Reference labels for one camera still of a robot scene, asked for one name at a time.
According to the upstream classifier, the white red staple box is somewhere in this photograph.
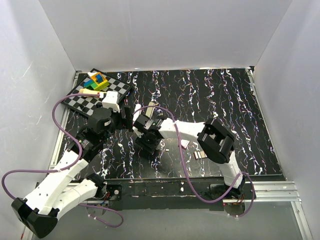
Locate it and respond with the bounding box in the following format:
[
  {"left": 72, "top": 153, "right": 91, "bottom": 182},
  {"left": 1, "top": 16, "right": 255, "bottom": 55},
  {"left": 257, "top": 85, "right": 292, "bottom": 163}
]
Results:
[{"left": 181, "top": 140, "right": 190, "bottom": 149}]

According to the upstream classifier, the white stapler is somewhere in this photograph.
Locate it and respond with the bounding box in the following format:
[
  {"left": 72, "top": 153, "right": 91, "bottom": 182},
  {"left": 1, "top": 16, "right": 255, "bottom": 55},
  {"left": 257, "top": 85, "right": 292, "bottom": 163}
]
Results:
[{"left": 133, "top": 103, "right": 142, "bottom": 122}]

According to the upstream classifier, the grey beige stapler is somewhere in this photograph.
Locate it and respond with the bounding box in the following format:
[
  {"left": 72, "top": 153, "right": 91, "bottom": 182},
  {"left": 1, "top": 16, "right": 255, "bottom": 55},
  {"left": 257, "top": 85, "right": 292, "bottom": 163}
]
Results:
[{"left": 145, "top": 101, "right": 155, "bottom": 119}]

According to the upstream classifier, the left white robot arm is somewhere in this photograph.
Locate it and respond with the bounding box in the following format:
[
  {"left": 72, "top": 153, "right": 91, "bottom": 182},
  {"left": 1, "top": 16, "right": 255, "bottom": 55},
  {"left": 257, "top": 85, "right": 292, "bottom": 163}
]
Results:
[{"left": 11, "top": 106, "right": 133, "bottom": 239}]

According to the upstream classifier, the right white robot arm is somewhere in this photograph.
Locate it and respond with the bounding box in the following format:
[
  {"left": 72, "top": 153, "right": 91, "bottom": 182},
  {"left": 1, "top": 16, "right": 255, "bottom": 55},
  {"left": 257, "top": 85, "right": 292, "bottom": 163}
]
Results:
[{"left": 133, "top": 114, "right": 245, "bottom": 199}]

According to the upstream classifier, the colourful toy block stack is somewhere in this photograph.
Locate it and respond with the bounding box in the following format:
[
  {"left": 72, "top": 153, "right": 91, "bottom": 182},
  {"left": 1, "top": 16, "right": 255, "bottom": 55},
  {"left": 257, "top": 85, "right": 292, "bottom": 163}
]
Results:
[{"left": 84, "top": 71, "right": 110, "bottom": 91}]

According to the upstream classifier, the black white checkerboard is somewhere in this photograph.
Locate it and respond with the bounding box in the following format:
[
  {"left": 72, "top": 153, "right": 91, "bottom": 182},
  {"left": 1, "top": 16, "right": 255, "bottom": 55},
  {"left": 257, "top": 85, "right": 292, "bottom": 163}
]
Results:
[{"left": 59, "top": 67, "right": 133, "bottom": 118}]

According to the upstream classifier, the wooden cylinder peg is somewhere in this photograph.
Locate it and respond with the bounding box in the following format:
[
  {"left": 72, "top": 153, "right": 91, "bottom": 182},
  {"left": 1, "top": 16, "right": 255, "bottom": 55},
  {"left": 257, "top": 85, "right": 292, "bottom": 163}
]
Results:
[{"left": 79, "top": 88, "right": 106, "bottom": 98}]

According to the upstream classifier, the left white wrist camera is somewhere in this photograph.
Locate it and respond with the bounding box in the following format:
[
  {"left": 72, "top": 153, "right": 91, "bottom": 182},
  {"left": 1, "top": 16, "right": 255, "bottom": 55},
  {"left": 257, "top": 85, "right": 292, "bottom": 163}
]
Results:
[{"left": 102, "top": 91, "right": 120, "bottom": 113}]

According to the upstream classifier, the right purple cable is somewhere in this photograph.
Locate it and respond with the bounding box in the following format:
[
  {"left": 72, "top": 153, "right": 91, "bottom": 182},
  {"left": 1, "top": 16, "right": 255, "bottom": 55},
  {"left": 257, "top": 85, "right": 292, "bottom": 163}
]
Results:
[{"left": 132, "top": 104, "right": 256, "bottom": 218}]

